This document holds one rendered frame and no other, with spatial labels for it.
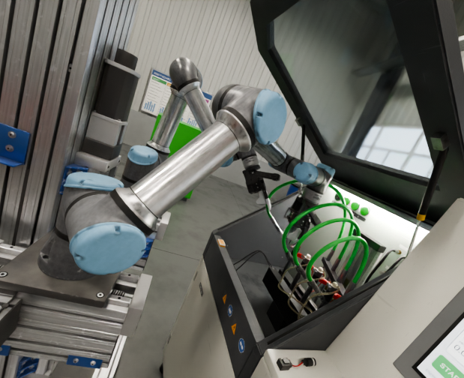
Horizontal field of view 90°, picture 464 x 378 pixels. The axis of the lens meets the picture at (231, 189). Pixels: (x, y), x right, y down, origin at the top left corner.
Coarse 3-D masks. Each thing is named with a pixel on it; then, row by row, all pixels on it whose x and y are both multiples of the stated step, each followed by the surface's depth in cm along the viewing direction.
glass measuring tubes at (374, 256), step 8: (352, 232) 106; (368, 240) 98; (352, 248) 107; (360, 248) 102; (376, 248) 94; (384, 248) 94; (344, 256) 107; (360, 256) 100; (368, 256) 97; (376, 256) 96; (344, 264) 109; (352, 264) 105; (360, 264) 101; (368, 264) 97; (336, 272) 109; (352, 272) 102; (368, 272) 97; (328, 280) 111; (344, 280) 106; (360, 280) 100; (320, 288) 113
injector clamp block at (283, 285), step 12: (264, 276) 109; (276, 276) 102; (288, 276) 106; (276, 288) 99; (288, 288) 96; (276, 300) 96; (300, 300) 93; (276, 312) 94; (288, 312) 89; (276, 324) 93; (288, 324) 87
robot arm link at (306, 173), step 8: (296, 160) 87; (288, 168) 88; (296, 168) 83; (304, 168) 81; (312, 168) 80; (320, 168) 88; (296, 176) 83; (304, 176) 81; (312, 176) 80; (320, 176) 84; (312, 184) 86
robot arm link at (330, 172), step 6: (324, 168) 88; (330, 168) 88; (330, 174) 88; (324, 180) 95; (330, 180) 90; (306, 186) 94; (312, 186) 91; (318, 186) 89; (324, 186) 90; (318, 192) 90; (324, 192) 91
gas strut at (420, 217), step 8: (440, 152) 60; (440, 160) 60; (440, 168) 61; (432, 176) 63; (432, 184) 63; (432, 192) 64; (424, 200) 65; (424, 208) 66; (424, 216) 67; (416, 232) 70
